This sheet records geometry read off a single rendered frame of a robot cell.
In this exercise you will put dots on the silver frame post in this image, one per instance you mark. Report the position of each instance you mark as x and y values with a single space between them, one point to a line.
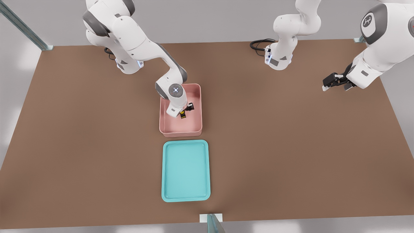
359 39
22 27
214 224

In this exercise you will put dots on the pale blue-green tray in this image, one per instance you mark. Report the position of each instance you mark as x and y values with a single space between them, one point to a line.
186 171

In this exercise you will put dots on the small yellow black button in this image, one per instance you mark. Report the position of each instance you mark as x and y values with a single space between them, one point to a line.
183 115

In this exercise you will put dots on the pink rectangular box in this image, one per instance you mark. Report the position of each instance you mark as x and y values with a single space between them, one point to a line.
194 127

